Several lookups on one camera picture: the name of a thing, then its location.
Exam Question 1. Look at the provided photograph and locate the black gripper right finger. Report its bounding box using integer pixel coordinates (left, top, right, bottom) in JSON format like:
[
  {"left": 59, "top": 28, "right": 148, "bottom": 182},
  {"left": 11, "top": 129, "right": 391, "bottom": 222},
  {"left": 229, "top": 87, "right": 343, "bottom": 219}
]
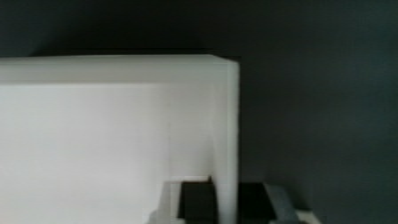
[{"left": 236, "top": 181, "right": 318, "bottom": 224}]

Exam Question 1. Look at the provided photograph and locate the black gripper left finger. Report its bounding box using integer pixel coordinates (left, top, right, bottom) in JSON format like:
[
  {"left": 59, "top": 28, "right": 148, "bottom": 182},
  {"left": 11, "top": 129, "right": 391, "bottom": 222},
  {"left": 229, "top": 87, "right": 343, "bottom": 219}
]
[{"left": 148, "top": 176, "right": 217, "bottom": 224}]

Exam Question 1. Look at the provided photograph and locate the white drawer cabinet frame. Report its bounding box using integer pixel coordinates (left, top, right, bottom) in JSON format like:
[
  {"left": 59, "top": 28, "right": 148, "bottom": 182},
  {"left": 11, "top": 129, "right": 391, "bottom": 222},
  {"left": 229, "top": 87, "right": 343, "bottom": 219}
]
[{"left": 0, "top": 55, "right": 240, "bottom": 224}]

